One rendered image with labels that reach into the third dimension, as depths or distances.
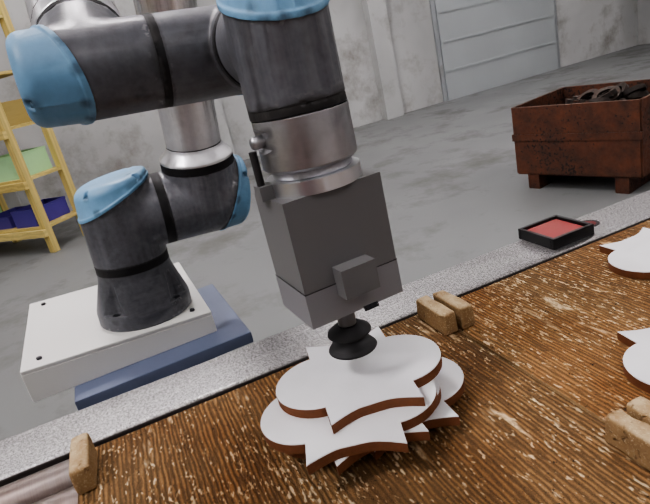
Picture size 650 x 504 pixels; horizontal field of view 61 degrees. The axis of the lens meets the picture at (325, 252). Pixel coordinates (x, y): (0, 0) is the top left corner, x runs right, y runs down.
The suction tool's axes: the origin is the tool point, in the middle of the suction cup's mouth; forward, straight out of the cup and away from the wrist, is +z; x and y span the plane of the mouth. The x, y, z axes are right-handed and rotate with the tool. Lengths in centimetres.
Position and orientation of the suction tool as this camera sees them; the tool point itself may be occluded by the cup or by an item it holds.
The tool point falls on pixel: (352, 346)
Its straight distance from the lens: 49.7
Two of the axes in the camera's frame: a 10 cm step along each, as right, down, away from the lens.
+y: 8.8, -3.3, 3.5
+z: 2.1, 9.2, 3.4
